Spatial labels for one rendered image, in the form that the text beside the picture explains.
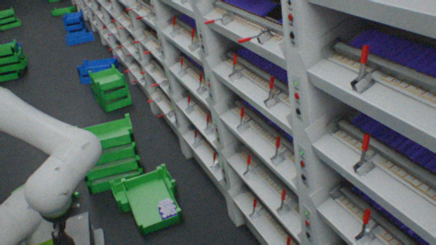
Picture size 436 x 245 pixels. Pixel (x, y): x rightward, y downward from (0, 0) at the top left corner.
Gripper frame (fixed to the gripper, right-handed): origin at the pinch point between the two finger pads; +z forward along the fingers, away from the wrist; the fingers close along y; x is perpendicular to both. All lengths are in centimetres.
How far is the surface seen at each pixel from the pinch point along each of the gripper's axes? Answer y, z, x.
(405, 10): 13, -98, -63
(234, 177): 32, 36, -59
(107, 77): 154, 171, 15
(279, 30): 42, -52, -56
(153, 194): 34, 75, -26
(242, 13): 60, -36, -49
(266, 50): 38, -48, -53
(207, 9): 74, -18, -40
